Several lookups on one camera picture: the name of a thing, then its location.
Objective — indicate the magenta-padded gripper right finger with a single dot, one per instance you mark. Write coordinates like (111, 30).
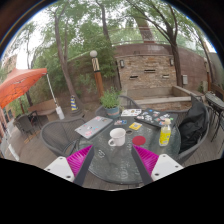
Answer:
(166, 166)

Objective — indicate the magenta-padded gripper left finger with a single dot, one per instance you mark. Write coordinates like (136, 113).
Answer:
(56, 168)

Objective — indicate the clear bottle with yellow label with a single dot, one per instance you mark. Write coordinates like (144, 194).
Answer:
(165, 135)

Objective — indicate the flat round red coaster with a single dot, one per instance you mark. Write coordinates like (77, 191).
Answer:
(139, 140)

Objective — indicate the black jacket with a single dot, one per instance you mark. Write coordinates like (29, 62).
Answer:
(193, 125)

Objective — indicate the black laptop with stickers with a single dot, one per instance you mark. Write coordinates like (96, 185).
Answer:
(155, 117)

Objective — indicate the yellow card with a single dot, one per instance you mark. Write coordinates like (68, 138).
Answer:
(135, 126)

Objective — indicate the dark patio chair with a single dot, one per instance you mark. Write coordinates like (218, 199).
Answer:
(25, 125)

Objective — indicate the silver laptop with stickers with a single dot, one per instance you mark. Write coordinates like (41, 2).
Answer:
(94, 126)

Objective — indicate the white ceramic mug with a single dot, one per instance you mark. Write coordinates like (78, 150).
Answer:
(118, 137)

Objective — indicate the wooden bench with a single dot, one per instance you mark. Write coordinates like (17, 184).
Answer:
(41, 108)

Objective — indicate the small colourful sticker card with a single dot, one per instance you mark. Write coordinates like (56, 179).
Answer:
(120, 122)

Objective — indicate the white sticker sheet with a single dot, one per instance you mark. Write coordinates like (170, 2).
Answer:
(131, 112)

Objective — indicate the blue yellow striped cone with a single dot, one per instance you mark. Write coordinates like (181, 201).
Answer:
(74, 104)

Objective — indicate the green plant in blue pot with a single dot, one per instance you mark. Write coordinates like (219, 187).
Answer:
(111, 101)

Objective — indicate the orange canopy with white pole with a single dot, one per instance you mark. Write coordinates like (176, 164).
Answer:
(18, 85)

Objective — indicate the slender leaning tree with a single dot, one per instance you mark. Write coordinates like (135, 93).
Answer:
(65, 70)

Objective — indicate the dark forked tree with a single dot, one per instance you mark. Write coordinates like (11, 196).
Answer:
(175, 63)

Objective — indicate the grey wall box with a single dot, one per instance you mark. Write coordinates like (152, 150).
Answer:
(185, 79)

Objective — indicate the globe lamp post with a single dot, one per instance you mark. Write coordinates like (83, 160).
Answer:
(98, 80)

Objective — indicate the black wall lantern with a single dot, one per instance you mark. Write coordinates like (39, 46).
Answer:
(122, 63)
(171, 62)

